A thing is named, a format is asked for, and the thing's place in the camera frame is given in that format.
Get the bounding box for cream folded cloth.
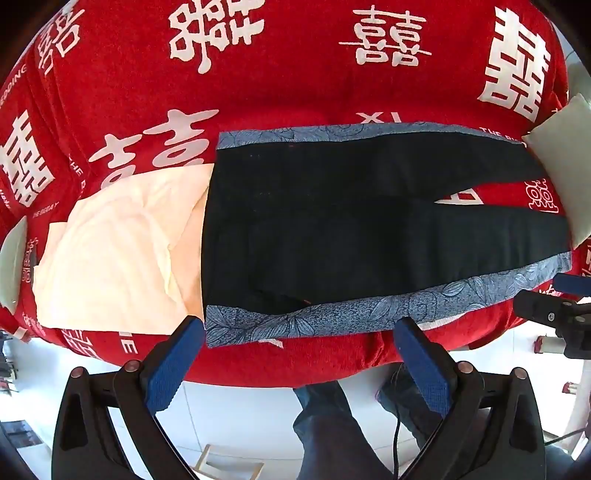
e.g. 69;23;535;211
34;164;215;334

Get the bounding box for red printed blanket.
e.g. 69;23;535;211
0;0;591;385

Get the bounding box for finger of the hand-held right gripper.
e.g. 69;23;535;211
513;290;591;359
553;272;591;298

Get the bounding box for wooden stool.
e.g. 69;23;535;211
191;443;265;480

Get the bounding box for black pants with floral trim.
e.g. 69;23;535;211
202;121;573;348

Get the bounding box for black cable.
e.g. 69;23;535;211
390;369;403;474

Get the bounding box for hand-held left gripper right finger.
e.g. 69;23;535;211
393;316;548;480

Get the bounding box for pale green pillow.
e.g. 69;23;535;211
522;93;591;250
0;216;29;311

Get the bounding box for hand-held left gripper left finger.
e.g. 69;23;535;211
52;315;206;480

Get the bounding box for person's left leg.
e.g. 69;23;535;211
292;381;393;480

